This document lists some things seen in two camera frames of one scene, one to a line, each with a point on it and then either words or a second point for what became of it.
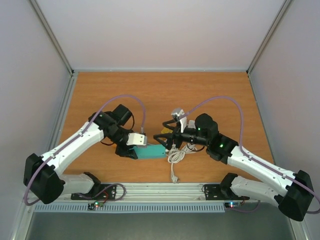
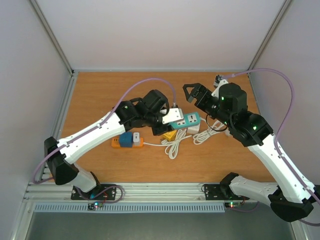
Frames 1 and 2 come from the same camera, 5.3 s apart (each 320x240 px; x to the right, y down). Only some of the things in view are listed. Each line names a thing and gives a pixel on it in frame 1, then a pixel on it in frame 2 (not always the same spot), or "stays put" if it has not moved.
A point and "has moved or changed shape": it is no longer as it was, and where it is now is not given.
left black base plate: x=99 y=192 stays put
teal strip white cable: x=176 y=155 has moved or changed shape
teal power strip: x=152 y=151 → x=190 y=119
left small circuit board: x=91 y=206 stays put
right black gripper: x=176 y=137 → x=201 y=94
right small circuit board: x=232 y=205 stays put
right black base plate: x=214 y=192 stays put
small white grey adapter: x=134 y=138 → x=174 y=114
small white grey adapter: x=183 y=121 → x=219 y=81
